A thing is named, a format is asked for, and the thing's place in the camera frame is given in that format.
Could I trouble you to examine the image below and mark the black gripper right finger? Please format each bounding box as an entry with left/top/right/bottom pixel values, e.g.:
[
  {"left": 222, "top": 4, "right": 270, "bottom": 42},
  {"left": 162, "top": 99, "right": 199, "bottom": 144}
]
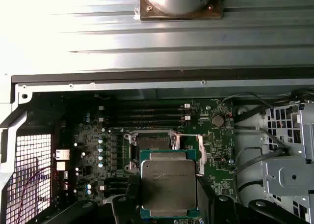
[{"left": 196, "top": 176, "right": 311, "bottom": 224}]

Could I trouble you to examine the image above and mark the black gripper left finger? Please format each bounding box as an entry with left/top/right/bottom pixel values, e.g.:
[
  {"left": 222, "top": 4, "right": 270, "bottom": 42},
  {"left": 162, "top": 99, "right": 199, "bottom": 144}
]
[{"left": 34, "top": 176, "right": 142, "bottom": 224}]

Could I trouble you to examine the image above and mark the silver CPU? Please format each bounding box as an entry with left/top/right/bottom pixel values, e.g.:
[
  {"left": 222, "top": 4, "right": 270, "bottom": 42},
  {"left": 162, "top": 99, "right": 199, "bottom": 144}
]
[{"left": 139, "top": 149, "right": 197, "bottom": 220}]

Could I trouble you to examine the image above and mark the metal socket cover frame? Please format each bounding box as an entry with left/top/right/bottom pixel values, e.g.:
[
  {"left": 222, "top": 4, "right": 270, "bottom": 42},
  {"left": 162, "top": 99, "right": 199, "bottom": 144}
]
[{"left": 171, "top": 132, "right": 206, "bottom": 177}]

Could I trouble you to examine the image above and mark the CPU socket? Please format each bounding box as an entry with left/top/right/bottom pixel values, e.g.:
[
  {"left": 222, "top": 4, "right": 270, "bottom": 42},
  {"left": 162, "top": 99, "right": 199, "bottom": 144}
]
[{"left": 123, "top": 132, "right": 181, "bottom": 177}]

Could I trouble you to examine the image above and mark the RAM slot with white clips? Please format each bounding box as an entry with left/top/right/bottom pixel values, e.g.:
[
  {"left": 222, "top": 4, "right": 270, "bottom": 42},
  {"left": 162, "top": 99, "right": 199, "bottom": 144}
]
[
  {"left": 98, "top": 115, "right": 192, "bottom": 122},
  {"left": 98, "top": 103, "right": 192, "bottom": 111}
]

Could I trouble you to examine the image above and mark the green motherboard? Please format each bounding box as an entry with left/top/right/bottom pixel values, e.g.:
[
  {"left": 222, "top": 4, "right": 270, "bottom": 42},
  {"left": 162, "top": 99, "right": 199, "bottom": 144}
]
[{"left": 52, "top": 98, "right": 239, "bottom": 211}]

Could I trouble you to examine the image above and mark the round coin battery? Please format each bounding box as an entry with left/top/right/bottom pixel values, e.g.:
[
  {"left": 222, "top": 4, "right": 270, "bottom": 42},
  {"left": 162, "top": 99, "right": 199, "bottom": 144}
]
[{"left": 211, "top": 114, "right": 224, "bottom": 128}]

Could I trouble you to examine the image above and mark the grey metal drive cage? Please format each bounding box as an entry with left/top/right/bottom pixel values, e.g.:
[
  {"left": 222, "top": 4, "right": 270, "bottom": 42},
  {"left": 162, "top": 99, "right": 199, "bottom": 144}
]
[{"left": 260, "top": 100, "right": 314, "bottom": 204}]

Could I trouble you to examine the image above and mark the black open PC case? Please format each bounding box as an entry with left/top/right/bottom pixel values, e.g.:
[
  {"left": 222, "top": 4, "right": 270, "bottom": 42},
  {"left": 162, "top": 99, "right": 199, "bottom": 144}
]
[{"left": 0, "top": 71, "right": 314, "bottom": 224}]

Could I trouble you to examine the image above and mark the black looped cable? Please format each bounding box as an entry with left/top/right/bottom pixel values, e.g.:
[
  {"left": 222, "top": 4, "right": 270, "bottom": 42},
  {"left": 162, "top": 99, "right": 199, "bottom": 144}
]
[{"left": 233, "top": 146, "right": 267, "bottom": 202}]

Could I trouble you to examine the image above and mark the thin black cable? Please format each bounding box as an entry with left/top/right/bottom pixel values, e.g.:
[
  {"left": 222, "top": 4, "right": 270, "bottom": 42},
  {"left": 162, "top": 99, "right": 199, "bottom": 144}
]
[{"left": 219, "top": 92, "right": 270, "bottom": 116}]

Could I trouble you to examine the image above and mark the brown square base plate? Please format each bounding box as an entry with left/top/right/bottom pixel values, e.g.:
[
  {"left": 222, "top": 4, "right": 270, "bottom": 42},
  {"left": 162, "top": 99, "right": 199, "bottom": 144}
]
[{"left": 139, "top": 0, "right": 224, "bottom": 21}]

